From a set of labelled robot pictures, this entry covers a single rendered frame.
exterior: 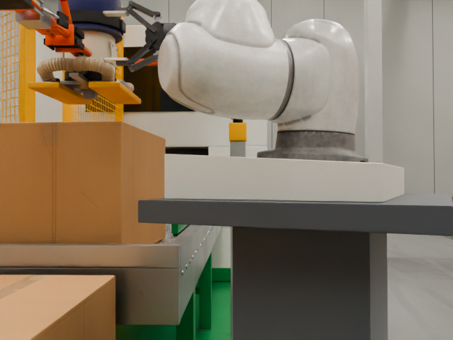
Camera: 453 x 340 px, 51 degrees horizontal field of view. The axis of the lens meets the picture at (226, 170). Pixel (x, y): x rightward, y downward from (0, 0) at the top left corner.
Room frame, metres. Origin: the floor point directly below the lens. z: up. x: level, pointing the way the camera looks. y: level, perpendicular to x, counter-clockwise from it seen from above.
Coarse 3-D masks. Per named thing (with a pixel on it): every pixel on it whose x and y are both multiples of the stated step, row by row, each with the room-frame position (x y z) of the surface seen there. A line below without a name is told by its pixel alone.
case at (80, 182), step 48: (0, 144) 1.36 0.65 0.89; (48, 144) 1.35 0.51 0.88; (96, 144) 1.34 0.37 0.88; (144, 144) 1.59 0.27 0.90; (0, 192) 1.36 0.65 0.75; (48, 192) 1.35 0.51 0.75; (96, 192) 1.34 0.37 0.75; (144, 192) 1.59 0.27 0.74; (0, 240) 1.36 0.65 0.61; (48, 240) 1.35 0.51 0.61; (96, 240) 1.34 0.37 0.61; (144, 240) 1.59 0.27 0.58
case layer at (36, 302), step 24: (0, 288) 1.06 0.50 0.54; (24, 288) 1.06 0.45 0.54; (48, 288) 1.06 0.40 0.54; (72, 288) 1.06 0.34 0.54; (96, 288) 1.06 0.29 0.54; (0, 312) 0.87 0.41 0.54; (24, 312) 0.87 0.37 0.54; (48, 312) 0.87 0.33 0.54; (72, 312) 0.90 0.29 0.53; (96, 312) 1.05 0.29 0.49; (0, 336) 0.74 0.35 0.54; (24, 336) 0.74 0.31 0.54; (48, 336) 0.79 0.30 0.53; (72, 336) 0.90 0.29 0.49; (96, 336) 1.05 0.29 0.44
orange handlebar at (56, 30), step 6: (36, 6) 1.13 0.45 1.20; (18, 12) 1.14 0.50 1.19; (54, 24) 1.25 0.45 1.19; (36, 30) 1.27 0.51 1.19; (42, 30) 1.27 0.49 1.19; (48, 30) 1.27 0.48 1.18; (54, 30) 1.27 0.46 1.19; (60, 30) 1.28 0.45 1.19; (66, 30) 1.33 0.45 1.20; (54, 36) 1.35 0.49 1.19; (66, 36) 1.35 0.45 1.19; (84, 48) 1.49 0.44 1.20; (72, 54) 1.53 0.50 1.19; (78, 54) 1.56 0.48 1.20; (84, 54) 1.54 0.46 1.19; (90, 54) 1.56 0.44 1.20; (138, 60) 1.68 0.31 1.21
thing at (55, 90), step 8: (56, 80) 1.57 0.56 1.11; (32, 88) 1.49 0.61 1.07; (40, 88) 1.49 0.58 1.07; (48, 88) 1.49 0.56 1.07; (56, 88) 1.49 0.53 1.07; (64, 88) 1.52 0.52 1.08; (56, 96) 1.64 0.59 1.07; (64, 96) 1.64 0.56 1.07; (72, 96) 1.64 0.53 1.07; (80, 96) 1.68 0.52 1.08; (72, 104) 1.81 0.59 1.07; (80, 104) 1.81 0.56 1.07; (88, 104) 1.81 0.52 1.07
